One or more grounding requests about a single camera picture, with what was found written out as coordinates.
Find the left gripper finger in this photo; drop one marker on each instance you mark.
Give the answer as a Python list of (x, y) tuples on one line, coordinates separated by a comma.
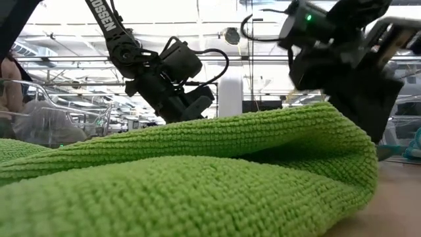
[(197, 108), (202, 93)]

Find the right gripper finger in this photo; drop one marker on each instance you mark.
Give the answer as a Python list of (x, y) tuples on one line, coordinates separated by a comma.
[(371, 105)]

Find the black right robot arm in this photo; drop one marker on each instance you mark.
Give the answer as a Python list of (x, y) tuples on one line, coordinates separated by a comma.
[(358, 13)]

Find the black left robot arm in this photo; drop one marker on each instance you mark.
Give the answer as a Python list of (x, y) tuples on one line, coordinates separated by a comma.
[(107, 23)]

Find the green microfiber towel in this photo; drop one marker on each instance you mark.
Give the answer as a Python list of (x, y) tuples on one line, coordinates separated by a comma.
[(16, 149), (197, 191)]

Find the white pillar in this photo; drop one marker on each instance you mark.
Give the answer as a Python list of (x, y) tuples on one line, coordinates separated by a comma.
[(230, 95)]

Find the clear plastic basket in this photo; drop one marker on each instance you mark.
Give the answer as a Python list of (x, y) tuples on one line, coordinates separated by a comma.
[(102, 122), (411, 115)]

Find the thin black vertical pole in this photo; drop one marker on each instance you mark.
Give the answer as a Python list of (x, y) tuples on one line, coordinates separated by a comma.
[(252, 75)]

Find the person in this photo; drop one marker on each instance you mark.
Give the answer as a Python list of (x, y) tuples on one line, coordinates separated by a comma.
[(49, 125), (11, 85)]

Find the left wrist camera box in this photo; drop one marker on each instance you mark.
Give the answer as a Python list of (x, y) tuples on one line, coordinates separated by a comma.
[(181, 61)]

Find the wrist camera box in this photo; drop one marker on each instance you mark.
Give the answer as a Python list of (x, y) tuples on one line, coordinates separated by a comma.
[(306, 29), (181, 61)]

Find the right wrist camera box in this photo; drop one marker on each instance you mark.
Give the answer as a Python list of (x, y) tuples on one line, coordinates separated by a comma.
[(306, 29)]

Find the silver ventilation duct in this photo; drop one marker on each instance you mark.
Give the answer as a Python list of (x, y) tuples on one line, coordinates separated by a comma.
[(29, 49)]

